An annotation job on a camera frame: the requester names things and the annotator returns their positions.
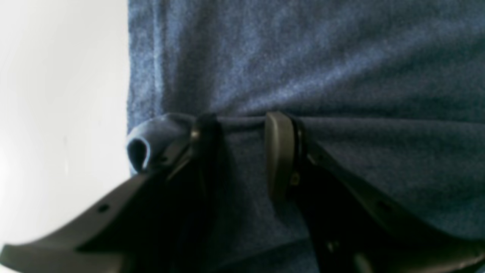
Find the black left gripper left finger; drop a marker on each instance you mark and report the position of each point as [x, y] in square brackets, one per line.
[149, 224]

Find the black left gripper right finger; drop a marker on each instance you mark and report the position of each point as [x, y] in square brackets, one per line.
[353, 226]

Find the navy blue T-shirt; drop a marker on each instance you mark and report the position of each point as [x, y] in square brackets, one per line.
[392, 89]

